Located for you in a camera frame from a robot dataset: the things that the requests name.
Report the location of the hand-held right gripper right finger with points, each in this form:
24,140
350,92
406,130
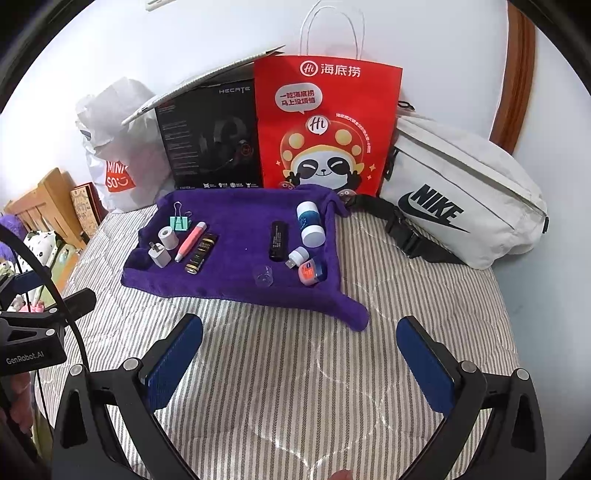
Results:
427,364

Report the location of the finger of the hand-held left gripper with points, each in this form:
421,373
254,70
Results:
23,282
79,302

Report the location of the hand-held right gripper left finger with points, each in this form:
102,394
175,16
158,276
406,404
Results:
171,360

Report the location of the white charger plug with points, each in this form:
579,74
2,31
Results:
159,256

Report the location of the white tape roll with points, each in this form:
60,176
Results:
167,237

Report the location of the black gold tube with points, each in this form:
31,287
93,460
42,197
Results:
202,254

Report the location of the pink pen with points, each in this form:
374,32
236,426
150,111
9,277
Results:
191,241

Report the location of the black cylinder tube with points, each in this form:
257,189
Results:
263,277

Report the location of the green binder clip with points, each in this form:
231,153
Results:
181,224

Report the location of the blue round tin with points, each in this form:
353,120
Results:
311,273

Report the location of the black stick tube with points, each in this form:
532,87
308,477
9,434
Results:
278,242

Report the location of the white plug-in night light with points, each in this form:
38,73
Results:
299,255

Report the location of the blue white bottle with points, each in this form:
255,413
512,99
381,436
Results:
310,221

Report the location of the person's left hand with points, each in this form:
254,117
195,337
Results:
21,392

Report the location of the green cloth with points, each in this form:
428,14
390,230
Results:
67,267

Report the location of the white floral pillow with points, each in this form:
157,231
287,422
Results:
39,247

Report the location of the purple plush cloth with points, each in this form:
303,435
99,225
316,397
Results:
10,226

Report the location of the wooden headboard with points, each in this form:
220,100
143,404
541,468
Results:
46,198

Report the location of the brown patterned book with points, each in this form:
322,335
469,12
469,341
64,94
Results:
85,207

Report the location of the striped bed sheet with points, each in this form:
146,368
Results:
286,369

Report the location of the purple towel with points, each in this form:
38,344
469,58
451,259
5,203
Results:
240,230

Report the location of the white plastic shopping bag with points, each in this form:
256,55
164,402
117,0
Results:
115,138

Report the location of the white waist bag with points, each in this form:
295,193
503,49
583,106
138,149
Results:
461,161

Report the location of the red paper bag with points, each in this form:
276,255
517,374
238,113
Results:
323,115

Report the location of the wooden door frame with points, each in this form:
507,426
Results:
519,69

